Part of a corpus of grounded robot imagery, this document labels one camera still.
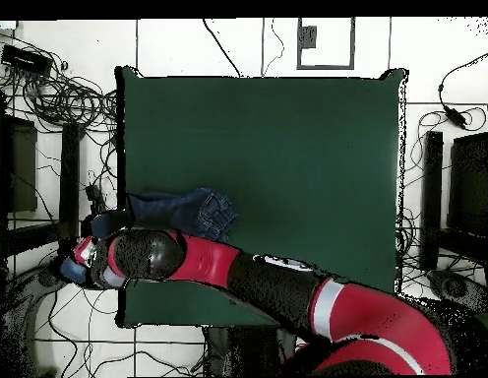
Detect blue denim jeans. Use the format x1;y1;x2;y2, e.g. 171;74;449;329
59;186;239;284

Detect grey curved stand base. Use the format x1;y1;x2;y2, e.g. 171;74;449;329
426;269;488;316
0;261;77;377

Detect black power strip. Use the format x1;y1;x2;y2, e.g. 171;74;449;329
85;183;108;216

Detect black electronics box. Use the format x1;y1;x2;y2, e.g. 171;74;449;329
0;43;54;77

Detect dark green table cloth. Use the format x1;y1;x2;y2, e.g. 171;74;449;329
113;66;409;331

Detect black power adapter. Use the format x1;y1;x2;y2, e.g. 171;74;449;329
444;104;470;129

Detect black metal frame stand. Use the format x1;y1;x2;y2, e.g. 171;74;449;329
0;89;86;273
418;99;488;277

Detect tangled black cables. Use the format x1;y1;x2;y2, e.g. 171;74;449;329
395;109;488;300
0;31;119;135

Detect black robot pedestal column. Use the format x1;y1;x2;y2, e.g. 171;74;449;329
204;325;284;377

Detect thick black cable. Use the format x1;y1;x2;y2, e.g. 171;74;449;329
202;17;245;78

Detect thin black cable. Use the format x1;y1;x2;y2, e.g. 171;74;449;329
261;17;286;78

